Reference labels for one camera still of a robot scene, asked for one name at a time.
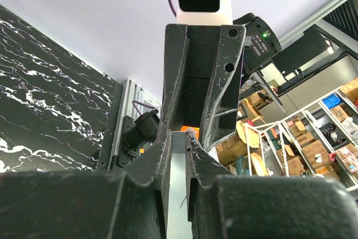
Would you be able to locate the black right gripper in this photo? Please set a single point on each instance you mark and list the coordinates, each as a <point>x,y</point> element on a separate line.
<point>195,78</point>

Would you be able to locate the staple box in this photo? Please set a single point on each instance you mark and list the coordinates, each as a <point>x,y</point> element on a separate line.
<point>193,130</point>

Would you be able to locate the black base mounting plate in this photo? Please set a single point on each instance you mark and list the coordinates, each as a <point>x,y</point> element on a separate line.
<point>136,124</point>

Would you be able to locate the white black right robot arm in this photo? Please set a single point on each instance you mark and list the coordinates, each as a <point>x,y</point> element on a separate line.
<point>260,45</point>

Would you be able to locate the white metal storage shelf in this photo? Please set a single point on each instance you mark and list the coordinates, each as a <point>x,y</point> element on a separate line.
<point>320,139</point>

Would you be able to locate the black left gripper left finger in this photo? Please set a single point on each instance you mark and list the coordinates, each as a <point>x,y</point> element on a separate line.
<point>131,202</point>

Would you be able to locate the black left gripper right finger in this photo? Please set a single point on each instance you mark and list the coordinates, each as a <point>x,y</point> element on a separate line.
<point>223,205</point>

